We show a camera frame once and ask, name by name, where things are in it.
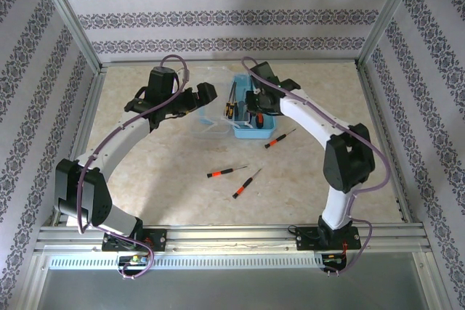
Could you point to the blue toolbox with clear lid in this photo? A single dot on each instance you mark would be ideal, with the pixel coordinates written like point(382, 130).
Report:
point(254, 133)

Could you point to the black orange precision screwdriver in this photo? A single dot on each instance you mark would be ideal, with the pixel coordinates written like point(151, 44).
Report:
point(244, 186)
point(273, 143)
point(221, 172)

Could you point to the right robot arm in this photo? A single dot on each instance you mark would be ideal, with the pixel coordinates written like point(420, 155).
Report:
point(348, 165)

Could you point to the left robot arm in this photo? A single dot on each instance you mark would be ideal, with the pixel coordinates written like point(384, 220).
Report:
point(123, 137)

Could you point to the small controller circuit board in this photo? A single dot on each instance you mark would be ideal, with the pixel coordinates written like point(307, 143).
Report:
point(134, 260)
point(332, 259)

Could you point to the grey metal panel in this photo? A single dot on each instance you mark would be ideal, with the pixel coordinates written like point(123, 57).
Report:
point(232, 288)

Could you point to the aluminium back rail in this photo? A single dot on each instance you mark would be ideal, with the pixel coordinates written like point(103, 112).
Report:
point(309, 60)

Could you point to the aluminium side rail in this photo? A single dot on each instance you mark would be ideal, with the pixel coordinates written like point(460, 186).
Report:
point(81, 143)
point(379, 125)

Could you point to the aluminium frame post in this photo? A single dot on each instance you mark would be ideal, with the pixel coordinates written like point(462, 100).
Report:
point(386, 16)
point(68, 16)

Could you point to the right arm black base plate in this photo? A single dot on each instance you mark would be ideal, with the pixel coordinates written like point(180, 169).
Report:
point(305, 239)

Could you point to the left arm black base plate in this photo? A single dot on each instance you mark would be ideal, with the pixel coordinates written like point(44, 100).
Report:
point(160, 239)

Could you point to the aluminium mounting rail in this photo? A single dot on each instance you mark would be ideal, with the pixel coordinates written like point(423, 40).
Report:
point(232, 241)

